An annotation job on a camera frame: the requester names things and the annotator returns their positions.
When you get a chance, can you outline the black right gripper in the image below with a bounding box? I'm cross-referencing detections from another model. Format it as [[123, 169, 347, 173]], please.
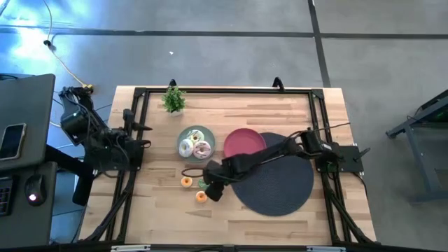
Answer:
[[204, 160, 228, 202]]

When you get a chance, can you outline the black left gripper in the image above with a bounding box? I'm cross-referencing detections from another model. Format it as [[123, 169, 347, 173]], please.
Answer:
[[113, 108, 153, 150]]

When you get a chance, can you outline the dark round woven placemat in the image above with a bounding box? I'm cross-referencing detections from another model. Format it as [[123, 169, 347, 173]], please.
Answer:
[[230, 132, 315, 217]]

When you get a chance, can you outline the silver aluminium bracket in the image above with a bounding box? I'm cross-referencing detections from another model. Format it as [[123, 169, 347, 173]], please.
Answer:
[[111, 244, 151, 252], [307, 246, 347, 252]]

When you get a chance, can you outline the black metal table frame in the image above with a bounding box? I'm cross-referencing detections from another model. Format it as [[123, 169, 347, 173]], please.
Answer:
[[78, 86, 377, 246]]

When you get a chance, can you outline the green plant in white pot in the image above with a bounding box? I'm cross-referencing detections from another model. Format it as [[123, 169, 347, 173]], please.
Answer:
[[161, 85, 187, 118]]

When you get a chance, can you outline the large white iced donut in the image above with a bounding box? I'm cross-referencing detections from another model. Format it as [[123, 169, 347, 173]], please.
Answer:
[[178, 139, 195, 158]]

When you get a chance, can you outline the pale green plate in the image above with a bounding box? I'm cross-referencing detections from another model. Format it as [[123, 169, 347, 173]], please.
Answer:
[[176, 125, 216, 164]]

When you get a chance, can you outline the black support beam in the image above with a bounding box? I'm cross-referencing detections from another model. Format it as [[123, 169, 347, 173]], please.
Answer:
[[45, 144, 96, 207]]

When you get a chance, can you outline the large pink iced donut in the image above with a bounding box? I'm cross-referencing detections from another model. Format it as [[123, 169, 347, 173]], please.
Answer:
[[192, 140, 212, 160]]

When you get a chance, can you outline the black computer mouse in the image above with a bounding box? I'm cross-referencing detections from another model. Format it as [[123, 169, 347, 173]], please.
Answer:
[[24, 174, 48, 207]]

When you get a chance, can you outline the dark grey metal cart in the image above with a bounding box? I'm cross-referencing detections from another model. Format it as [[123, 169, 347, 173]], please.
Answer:
[[385, 89, 448, 204]]

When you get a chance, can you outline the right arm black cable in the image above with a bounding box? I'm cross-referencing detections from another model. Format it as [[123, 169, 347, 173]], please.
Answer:
[[181, 167, 207, 179]]

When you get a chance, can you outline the red plate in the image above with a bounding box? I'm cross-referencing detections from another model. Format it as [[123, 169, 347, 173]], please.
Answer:
[[223, 127, 267, 159]]

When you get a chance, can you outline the grey desk top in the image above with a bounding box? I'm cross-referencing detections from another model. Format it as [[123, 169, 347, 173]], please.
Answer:
[[0, 161, 58, 249], [0, 73, 57, 172]]

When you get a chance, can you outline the black keyboard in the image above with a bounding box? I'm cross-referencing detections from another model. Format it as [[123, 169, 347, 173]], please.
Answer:
[[0, 176, 14, 217]]

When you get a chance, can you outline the black smartphone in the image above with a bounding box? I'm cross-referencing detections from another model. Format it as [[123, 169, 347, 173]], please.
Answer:
[[0, 122, 27, 162]]

